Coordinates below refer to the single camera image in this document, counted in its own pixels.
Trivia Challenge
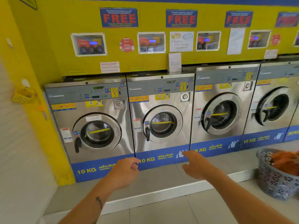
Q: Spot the person's right forearm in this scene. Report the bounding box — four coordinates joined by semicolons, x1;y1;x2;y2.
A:
209;171;295;224

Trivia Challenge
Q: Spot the tall white paper sheet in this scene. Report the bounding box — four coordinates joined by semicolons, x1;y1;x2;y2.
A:
226;28;246;55

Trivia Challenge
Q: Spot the pile of clothes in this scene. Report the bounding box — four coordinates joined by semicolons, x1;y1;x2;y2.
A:
270;150;299;176

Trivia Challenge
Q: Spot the blue red promotional sign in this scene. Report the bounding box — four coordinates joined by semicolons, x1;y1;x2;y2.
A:
100;7;139;28
166;9;198;28
224;10;254;28
274;12;299;28

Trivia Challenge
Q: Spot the person's left hand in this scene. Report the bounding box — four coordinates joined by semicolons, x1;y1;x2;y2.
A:
107;157;140;192

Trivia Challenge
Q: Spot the small yellow wall basket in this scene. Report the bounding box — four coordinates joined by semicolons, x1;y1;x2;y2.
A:
13;88;36;104

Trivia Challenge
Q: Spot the person's right hand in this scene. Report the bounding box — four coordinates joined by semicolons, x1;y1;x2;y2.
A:
182;150;220;181

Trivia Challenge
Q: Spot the handwritten white paper sign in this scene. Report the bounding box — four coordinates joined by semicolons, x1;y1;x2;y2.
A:
169;31;194;52

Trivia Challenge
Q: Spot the grey patterned laundry basket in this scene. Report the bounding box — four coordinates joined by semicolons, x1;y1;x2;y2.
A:
256;148;299;200

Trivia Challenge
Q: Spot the white paper notice red text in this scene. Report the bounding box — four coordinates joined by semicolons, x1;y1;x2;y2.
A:
100;62;120;74

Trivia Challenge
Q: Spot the orange hanging tag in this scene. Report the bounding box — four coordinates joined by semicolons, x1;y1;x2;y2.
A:
37;105;48;121

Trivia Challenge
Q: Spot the large round washing machine door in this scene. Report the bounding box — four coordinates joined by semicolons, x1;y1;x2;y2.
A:
254;86;293;126
201;92;243;136

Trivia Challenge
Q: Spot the small white paper notice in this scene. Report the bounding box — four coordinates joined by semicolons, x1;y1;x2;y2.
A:
264;49;279;59

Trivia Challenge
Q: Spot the person's left forearm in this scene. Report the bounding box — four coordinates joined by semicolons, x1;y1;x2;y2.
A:
57;180;116;224

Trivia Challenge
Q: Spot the plain white paper notice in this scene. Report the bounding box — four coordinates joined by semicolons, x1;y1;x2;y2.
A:
168;53;182;72

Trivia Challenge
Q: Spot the red round sticker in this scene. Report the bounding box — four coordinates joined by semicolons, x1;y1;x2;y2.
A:
271;33;282;46

